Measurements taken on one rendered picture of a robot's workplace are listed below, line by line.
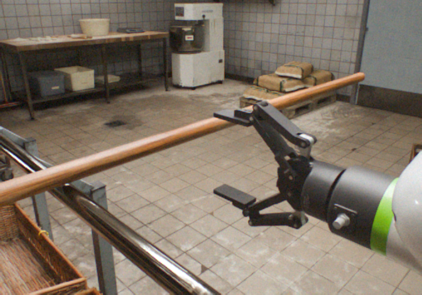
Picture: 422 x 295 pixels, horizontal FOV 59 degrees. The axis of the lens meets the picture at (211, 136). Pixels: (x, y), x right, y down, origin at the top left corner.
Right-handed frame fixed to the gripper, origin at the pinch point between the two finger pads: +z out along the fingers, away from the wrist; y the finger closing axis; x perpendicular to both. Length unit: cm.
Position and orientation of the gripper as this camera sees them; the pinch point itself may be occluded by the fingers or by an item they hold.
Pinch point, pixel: (224, 154)
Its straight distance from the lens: 61.3
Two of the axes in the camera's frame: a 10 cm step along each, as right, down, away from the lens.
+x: 7.0, -2.5, 6.7
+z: -7.2, -2.5, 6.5
